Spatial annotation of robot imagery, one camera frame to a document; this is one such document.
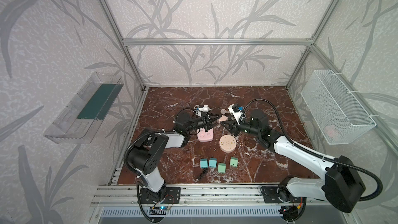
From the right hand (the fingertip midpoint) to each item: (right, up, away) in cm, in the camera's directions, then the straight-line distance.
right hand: (224, 114), depth 78 cm
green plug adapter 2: (+6, -26, +5) cm, 27 cm away
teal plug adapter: (-6, -26, +5) cm, 27 cm away
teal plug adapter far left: (-11, -27, +5) cm, 29 cm away
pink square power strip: (-11, -14, +13) cm, 22 cm away
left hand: (-1, -1, -3) cm, 3 cm away
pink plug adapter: (-1, -2, -2) cm, 3 cm away
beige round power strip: (+3, -18, +11) cm, 21 cm away
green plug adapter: (-1, -28, +3) cm, 29 cm away
